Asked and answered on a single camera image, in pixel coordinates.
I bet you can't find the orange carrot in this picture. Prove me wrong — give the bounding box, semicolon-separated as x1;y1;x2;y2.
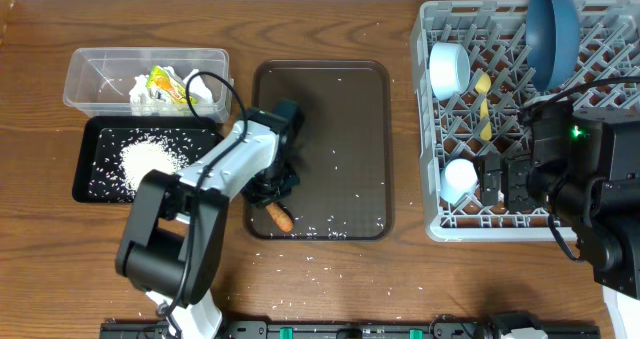
266;202;294;233

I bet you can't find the light blue cup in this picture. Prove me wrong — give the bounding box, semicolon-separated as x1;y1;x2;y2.
440;158;478;204

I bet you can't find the yellow plastic spoon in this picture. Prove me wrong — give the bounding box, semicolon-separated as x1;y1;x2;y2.
474;72;492;141

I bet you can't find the light blue rice bowl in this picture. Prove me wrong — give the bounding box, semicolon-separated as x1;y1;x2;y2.
429;42;471;100

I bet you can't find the green yellow snack wrapper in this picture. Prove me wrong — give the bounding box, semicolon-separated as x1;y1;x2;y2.
146;65;198;105

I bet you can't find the white tissue paper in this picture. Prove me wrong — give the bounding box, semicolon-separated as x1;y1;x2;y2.
129;66;215;116

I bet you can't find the dark blue plate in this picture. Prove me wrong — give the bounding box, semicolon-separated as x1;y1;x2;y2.
526;0;580;92

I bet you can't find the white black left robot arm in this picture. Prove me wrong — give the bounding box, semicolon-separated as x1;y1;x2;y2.
115;99;304;338

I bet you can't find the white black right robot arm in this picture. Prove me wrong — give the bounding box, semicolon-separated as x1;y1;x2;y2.
474;76;639;338

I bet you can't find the grey dishwasher rack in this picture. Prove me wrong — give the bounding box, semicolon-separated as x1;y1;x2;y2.
410;0;639;242

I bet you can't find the clear plastic waste bin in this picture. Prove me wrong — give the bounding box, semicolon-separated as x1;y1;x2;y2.
63;47;233;123

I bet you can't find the dark brown serving tray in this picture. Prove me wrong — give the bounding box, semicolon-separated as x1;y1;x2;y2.
245;60;394;241

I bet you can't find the white rice pile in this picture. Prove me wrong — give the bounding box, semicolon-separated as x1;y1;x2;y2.
119;136;189;193

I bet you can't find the black rectangular tray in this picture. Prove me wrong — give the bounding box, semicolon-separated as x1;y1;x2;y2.
72;116;221;203

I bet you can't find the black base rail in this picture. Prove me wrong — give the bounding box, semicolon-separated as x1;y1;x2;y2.
98;311;601;339

